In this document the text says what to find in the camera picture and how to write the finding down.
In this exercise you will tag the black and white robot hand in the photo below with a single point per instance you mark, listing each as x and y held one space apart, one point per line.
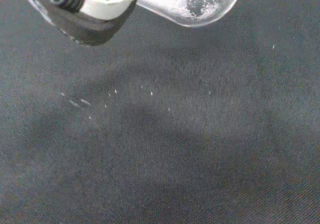
100 11

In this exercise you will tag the black bench cloth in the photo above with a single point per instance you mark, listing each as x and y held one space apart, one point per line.
160 133

